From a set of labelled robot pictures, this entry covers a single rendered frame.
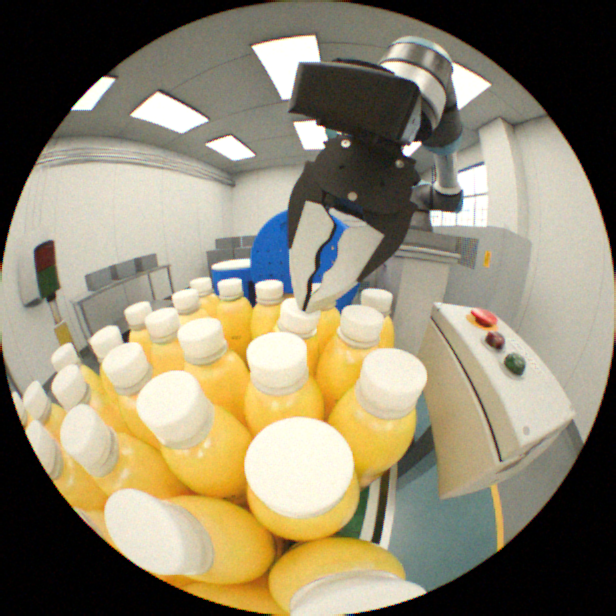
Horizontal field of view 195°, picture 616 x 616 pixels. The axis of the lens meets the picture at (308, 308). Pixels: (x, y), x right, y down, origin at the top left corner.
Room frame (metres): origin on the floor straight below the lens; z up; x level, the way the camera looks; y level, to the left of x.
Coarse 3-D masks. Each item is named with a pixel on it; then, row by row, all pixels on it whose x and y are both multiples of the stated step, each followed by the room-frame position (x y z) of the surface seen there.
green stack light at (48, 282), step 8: (56, 264) 0.12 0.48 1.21; (40, 272) 0.07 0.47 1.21; (48, 272) 0.09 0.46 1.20; (56, 272) 0.12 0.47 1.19; (40, 280) 0.07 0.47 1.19; (48, 280) 0.09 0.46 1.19; (56, 280) 0.11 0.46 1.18; (40, 288) 0.07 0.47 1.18; (48, 288) 0.09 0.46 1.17; (56, 288) 0.11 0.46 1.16; (40, 296) 0.06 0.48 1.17
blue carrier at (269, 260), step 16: (272, 224) 0.43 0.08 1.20; (336, 224) 0.39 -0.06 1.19; (256, 240) 0.44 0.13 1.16; (272, 240) 0.43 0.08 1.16; (336, 240) 0.39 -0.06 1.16; (256, 256) 0.44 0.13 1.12; (272, 256) 0.43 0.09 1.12; (288, 256) 0.42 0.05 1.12; (320, 256) 0.40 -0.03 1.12; (336, 256) 0.39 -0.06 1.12; (256, 272) 0.45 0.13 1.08; (272, 272) 0.43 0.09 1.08; (288, 272) 0.42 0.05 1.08; (320, 272) 0.40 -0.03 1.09; (288, 288) 0.42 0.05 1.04; (352, 288) 0.38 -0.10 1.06; (336, 304) 0.39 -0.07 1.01
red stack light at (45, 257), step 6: (48, 246) 0.10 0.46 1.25; (54, 246) 0.12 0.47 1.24; (36, 252) 0.07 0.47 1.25; (42, 252) 0.08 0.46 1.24; (48, 252) 0.10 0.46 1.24; (54, 252) 0.12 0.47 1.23; (36, 258) 0.07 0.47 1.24; (42, 258) 0.08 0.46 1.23; (48, 258) 0.10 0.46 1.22; (54, 258) 0.12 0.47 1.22; (36, 264) 0.07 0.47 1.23; (42, 264) 0.08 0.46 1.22; (48, 264) 0.10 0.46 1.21; (54, 264) 0.12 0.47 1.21; (36, 270) 0.07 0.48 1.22
